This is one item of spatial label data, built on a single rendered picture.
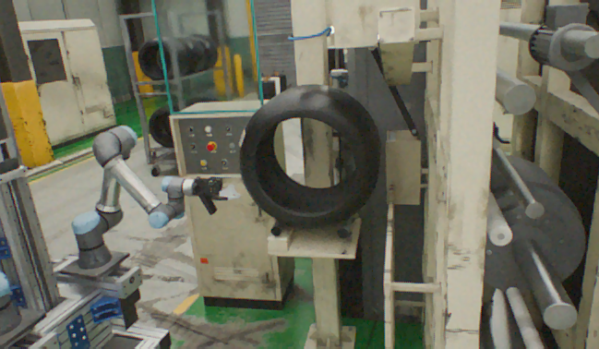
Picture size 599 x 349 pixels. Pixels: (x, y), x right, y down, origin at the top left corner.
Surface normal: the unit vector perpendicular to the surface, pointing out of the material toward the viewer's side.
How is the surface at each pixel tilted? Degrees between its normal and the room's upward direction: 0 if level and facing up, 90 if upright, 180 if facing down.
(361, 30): 90
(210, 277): 90
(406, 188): 90
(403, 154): 90
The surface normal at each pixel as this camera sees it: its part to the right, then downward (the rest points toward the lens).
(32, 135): 0.94, 0.03
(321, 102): 0.03, -0.44
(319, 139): -0.21, 0.33
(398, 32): -0.22, 0.03
